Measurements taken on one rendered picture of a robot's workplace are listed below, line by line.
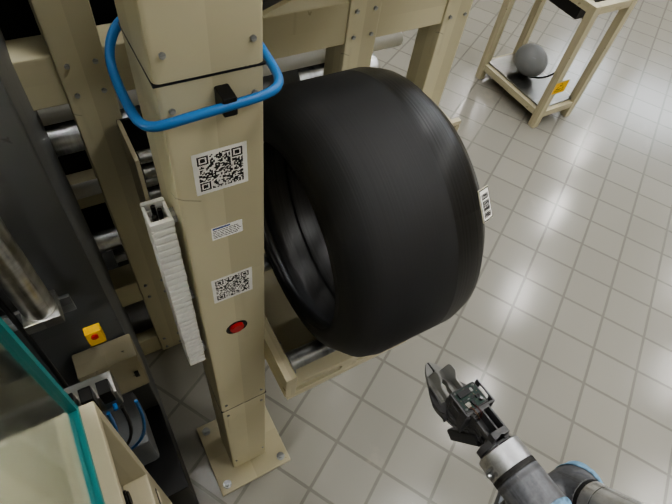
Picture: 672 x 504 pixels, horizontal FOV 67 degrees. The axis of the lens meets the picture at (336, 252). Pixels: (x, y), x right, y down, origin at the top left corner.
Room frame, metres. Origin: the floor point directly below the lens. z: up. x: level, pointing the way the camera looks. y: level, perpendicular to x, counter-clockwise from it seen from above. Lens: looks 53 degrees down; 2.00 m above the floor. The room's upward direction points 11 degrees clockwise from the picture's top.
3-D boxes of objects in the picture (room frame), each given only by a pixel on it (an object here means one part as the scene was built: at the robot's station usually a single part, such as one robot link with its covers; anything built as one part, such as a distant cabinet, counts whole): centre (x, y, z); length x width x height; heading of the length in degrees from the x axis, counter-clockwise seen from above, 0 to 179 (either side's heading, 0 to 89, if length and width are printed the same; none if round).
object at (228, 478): (0.52, 0.21, 0.01); 0.27 x 0.27 x 0.02; 38
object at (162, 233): (0.45, 0.26, 1.19); 0.05 x 0.04 x 0.48; 38
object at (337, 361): (0.58, -0.06, 0.83); 0.36 x 0.09 x 0.06; 128
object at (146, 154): (0.86, 0.43, 1.05); 0.20 x 0.15 x 0.30; 128
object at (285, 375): (0.58, 0.16, 0.90); 0.40 x 0.03 x 0.10; 38
